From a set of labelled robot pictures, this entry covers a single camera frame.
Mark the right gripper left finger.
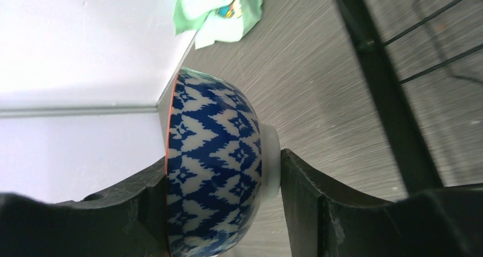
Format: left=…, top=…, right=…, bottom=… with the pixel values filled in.
left=1, top=159, right=168, bottom=256

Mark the black wire dish rack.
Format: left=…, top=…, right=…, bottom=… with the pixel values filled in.
left=335, top=0, right=482, bottom=196

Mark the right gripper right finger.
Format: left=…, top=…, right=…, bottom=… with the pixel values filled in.
left=281, top=149, right=482, bottom=256

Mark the mint green cartoon cloth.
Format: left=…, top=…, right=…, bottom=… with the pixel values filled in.
left=173, top=0, right=263, bottom=49

